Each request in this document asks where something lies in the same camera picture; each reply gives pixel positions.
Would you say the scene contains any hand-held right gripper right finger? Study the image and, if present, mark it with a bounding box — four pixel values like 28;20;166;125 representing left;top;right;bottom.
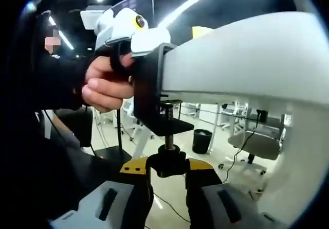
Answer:
184;157;288;229

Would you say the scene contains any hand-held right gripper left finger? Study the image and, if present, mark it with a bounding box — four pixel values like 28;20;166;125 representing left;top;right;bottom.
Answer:
48;157;155;229

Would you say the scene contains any black fixed fixture clamp frame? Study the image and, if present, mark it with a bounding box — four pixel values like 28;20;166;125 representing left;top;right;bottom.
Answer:
132;42;195;137

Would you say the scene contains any black knob retaining clip screw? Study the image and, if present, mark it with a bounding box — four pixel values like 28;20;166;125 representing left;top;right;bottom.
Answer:
148;99;191;179

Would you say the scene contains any white office desk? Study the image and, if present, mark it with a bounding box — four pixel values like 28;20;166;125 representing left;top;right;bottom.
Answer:
200;101;258;132

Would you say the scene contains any person's left hand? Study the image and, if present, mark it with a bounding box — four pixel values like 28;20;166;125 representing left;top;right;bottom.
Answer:
81;51;136;114

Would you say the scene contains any dark red roll-up banner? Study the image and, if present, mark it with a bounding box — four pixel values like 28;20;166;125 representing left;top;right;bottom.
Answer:
111;0;155;23

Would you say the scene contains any black floor stand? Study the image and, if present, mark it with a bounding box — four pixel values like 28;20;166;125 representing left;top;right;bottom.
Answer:
93;109;134;169

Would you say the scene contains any grey office chair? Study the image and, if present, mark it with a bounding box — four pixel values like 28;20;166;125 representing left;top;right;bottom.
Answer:
218;130;282;175

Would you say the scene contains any person's dark clothed body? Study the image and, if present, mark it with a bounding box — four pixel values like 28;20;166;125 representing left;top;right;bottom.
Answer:
5;48;124;222

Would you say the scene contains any black waste bin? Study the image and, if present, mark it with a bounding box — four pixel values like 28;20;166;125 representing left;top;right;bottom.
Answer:
192;128;213;154

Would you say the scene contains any white office chair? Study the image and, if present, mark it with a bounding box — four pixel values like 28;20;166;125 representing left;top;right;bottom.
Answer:
122;101;155;157

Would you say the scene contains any black hand strap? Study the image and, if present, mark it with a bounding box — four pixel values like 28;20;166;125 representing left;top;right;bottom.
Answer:
109;42;129;73

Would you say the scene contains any black cable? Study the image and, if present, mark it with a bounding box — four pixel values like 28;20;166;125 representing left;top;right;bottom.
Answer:
222;109;268;185

